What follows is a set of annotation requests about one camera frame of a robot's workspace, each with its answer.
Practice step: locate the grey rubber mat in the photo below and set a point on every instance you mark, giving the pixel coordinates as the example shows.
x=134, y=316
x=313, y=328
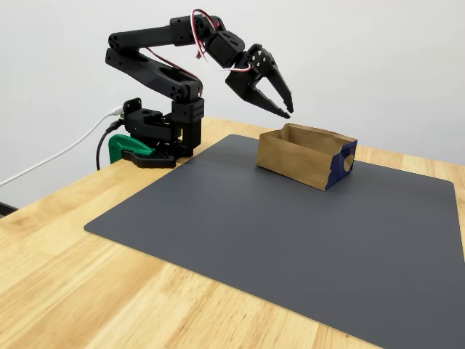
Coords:
x=272, y=236

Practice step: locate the dark furniture piece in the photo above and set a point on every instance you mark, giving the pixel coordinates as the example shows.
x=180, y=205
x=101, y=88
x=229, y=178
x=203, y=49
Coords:
x=6, y=209

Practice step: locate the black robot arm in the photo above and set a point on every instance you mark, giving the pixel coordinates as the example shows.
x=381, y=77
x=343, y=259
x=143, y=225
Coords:
x=145, y=38

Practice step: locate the green table clamp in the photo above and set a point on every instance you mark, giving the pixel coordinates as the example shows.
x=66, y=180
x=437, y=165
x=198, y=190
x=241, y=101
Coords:
x=120, y=145

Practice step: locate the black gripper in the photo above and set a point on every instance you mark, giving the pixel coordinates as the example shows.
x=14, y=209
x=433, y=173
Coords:
x=243, y=81

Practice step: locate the brown paper bag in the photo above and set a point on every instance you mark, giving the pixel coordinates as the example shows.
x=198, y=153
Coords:
x=290, y=160

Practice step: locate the black textured base plate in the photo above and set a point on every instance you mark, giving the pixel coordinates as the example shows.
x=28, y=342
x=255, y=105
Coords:
x=156, y=160

